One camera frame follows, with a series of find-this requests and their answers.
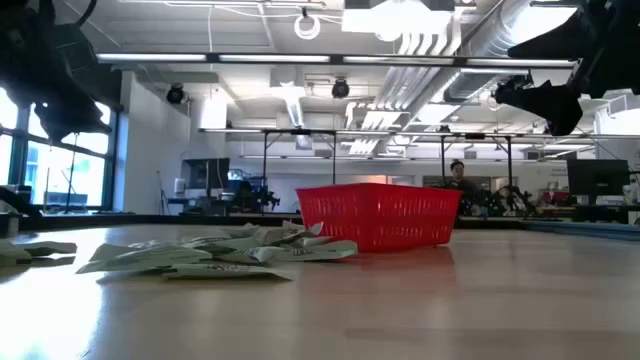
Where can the person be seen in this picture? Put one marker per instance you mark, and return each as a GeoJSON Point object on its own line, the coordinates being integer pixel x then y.
{"type": "Point", "coordinates": [457, 175]}

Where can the black computer monitor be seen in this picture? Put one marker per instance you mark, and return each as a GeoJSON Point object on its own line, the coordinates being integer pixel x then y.
{"type": "Point", "coordinates": [597, 177]}

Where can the paper banknote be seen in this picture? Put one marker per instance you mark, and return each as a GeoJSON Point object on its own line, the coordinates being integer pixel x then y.
{"type": "Point", "coordinates": [150, 257]}
{"type": "Point", "coordinates": [225, 244]}
{"type": "Point", "coordinates": [242, 231]}
{"type": "Point", "coordinates": [320, 251]}
{"type": "Point", "coordinates": [12, 255]}
{"type": "Point", "coordinates": [272, 235]}
{"type": "Point", "coordinates": [50, 247]}
{"type": "Point", "coordinates": [250, 255]}
{"type": "Point", "coordinates": [305, 229]}
{"type": "Point", "coordinates": [315, 241]}

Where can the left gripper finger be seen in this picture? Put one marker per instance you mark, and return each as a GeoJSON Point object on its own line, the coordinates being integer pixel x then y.
{"type": "Point", "coordinates": [70, 120]}

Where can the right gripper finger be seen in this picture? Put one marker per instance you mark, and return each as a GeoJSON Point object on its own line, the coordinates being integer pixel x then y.
{"type": "Point", "coordinates": [570, 40]}
{"type": "Point", "coordinates": [550, 102]}

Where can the white ceiling light panel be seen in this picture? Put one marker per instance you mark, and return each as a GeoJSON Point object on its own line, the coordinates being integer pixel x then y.
{"type": "Point", "coordinates": [395, 20]}

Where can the black background robot arm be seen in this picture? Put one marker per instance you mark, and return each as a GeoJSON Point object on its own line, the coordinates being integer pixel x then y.
{"type": "Point", "coordinates": [264, 197]}
{"type": "Point", "coordinates": [505, 200]}

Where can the silver ventilation duct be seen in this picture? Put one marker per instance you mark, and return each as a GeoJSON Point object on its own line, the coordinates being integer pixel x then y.
{"type": "Point", "coordinates": [500, 25]}

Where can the black aluminium table frame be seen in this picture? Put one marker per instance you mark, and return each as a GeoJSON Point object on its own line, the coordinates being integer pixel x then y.
{"type": "Point", "coordinates": [150, 220]}

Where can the red slotted plastic basket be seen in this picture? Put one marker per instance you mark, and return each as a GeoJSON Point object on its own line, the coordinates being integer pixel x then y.
{"type": "Point", "coordinates": [380, 215]}

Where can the blue mat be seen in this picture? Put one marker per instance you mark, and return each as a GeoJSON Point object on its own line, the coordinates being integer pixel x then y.
{"type": "Point", "coordinates": [585, 230]}

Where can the black ceiling spotlight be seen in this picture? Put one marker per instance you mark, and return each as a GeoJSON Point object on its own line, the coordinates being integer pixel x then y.
{"type": "Point", "coordinates": [175, 94]}
{"type": "Point", "coordinates": [340, 89]}

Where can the dark window frame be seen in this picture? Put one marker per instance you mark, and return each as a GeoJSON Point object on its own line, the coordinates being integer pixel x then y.
{"type": "Point", "coordinates": [20, 150]}

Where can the black wall screen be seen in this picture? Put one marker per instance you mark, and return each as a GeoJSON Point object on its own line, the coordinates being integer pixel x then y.
{"type": "Point", "coordinates": [205, 172]}

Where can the LED light bar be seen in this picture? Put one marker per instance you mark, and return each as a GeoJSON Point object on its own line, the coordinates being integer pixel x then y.
{"type": "Point", "coordinates": [275, 58]}

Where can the black background rig frame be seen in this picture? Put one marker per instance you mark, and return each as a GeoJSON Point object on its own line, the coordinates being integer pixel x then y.
{"type": "Point", "coordinates": [509, 170]}
{"type": "Point", "coordinates": [265, 160]}

